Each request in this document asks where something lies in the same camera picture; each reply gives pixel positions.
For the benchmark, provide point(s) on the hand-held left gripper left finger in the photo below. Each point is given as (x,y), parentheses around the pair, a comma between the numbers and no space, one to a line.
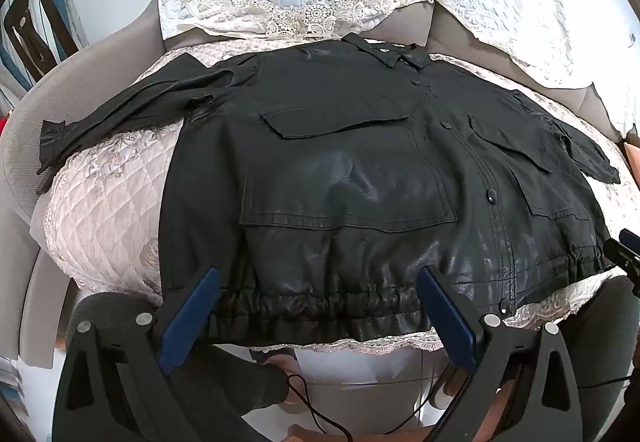
(191,317)

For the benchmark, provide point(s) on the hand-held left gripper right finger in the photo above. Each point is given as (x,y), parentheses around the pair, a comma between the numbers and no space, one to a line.
(447,317)

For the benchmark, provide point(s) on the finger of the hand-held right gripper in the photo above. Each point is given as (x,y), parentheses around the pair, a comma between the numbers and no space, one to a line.
(622,258)
(631,239)

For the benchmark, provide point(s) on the black leather jacket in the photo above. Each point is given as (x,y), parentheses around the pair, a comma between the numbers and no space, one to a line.
(350,182)

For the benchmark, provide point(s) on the person's right leg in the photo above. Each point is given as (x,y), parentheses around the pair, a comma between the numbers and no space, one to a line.
(602,347)

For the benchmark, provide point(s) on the person's foot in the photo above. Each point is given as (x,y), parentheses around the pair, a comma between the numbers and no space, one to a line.
(280,364)

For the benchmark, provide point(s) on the pink quilted seat cover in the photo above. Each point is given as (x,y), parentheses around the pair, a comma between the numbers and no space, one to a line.
(110,202)

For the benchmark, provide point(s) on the grey sofa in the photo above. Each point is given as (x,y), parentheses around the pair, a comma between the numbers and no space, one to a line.
(30,161)

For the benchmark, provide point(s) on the red object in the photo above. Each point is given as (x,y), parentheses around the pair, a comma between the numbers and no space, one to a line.
(4,129)

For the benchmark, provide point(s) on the black frame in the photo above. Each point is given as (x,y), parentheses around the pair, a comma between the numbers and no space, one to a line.
(30,29)

